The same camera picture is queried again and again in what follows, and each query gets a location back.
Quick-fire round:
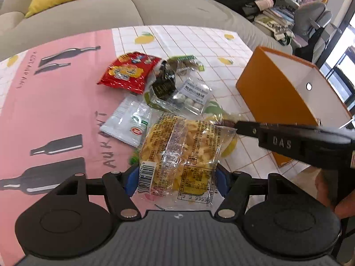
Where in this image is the bright green snack packet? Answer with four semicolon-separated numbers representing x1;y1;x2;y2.
129;148;142;167

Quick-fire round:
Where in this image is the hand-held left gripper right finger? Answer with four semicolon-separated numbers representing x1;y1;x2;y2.
214;163;298;219

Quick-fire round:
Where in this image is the white snack packet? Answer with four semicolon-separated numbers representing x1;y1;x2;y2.
100;94;152;148

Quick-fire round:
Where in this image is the pink and white printed tablecloth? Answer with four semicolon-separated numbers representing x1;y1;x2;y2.
0;25;319;266

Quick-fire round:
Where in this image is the black snack packet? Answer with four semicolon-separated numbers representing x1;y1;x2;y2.
144;61;178;108

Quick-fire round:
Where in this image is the clear packet of yellow chips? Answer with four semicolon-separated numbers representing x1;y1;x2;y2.
138;113;239;211

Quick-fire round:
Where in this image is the white cable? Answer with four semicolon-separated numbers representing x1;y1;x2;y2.
339;118;355;130

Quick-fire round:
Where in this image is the stack of books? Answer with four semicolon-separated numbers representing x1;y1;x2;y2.
252;0;303;34

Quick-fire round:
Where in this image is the person's right hand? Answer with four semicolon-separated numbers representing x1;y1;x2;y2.
315;169;355;220

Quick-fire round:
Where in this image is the green-labelled clear snack packet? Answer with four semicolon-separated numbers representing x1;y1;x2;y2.
166;55;206;74

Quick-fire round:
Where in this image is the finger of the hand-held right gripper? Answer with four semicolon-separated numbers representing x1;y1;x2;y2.
235;121;262;142

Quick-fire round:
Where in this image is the red snack packet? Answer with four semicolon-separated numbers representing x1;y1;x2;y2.
97;51;163;95

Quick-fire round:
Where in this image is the orange cardboard box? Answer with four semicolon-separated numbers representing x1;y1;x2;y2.
236;46;353;168

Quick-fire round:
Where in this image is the grey chair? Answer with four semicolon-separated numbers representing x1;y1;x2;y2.
292;1;333;47

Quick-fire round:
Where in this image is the beige sofa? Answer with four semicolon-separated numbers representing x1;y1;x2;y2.
0;0;293;61

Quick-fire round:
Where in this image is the white green printed bag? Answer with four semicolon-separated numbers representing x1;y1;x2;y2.
273;25;295;46

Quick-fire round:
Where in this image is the beige cloth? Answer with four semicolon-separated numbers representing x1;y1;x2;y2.
255;0;275;11

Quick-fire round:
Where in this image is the clear packet of white candies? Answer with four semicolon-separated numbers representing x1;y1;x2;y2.
166;79;213;115

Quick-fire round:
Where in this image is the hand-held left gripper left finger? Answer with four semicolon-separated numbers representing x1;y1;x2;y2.
55;165;140;219

